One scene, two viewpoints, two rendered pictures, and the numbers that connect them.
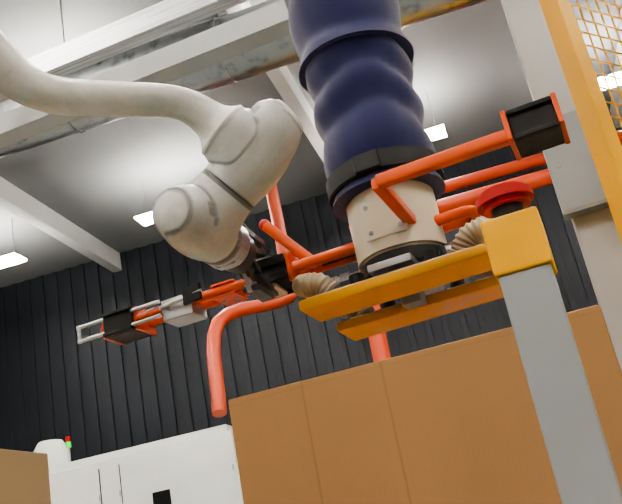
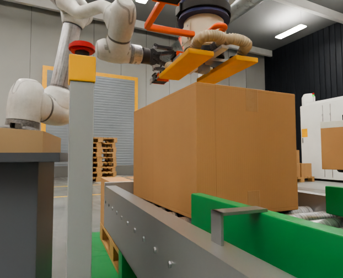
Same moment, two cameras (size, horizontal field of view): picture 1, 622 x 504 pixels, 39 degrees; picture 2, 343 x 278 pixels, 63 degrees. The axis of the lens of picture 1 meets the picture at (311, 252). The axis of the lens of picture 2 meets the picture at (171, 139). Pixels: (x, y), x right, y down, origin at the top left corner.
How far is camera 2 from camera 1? 121 cm
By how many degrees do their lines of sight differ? 53
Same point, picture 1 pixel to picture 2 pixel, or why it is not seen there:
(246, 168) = (111, 30)
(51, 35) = not seen: outside the picture
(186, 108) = (99, 9)
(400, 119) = not seen: outside the picture
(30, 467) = (37, 134)
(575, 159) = not seen: outside the picture
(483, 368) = (169, 108)
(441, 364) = (162, 105)
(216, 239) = (114, 57)
